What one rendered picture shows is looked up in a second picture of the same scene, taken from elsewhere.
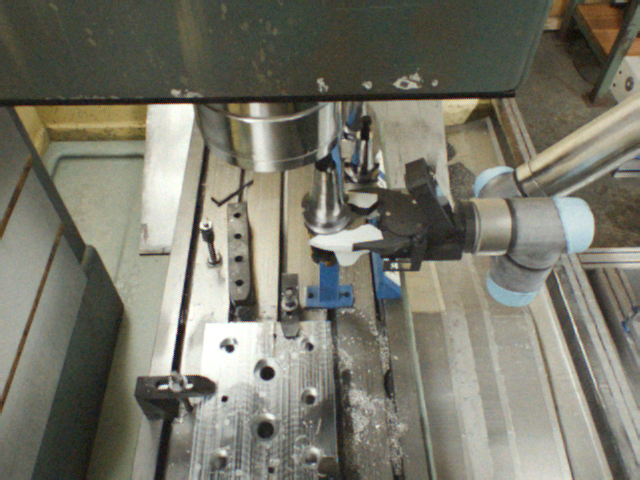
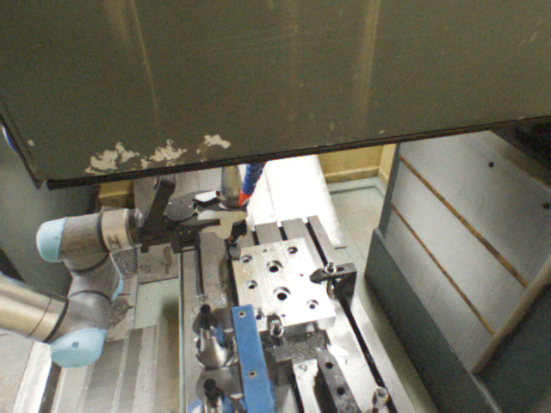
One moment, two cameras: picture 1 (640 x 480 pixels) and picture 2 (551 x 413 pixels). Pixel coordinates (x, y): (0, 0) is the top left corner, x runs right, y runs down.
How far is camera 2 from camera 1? 1.04 m
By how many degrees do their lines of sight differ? 90
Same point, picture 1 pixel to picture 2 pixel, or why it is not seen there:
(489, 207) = (116, 214)
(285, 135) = not seen: hidden behind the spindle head
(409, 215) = (176, 206)
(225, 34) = not seen: outside the picture
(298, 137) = not seen: hidden behind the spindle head
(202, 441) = (305, 255)
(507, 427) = (121, 377)
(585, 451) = (68, 390)
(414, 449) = (189, 299)
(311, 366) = (253, 300)
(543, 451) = (101, 372)
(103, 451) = (392, 340)
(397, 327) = (193, 379)
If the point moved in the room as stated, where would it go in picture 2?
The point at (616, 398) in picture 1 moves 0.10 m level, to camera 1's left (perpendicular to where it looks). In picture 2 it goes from (30, 393) to (71, 385)
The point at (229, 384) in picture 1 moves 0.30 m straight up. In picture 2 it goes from (301, 282) to (305, 194)
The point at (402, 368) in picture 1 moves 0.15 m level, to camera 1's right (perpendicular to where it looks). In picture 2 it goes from (192, 346) to (133, 357)
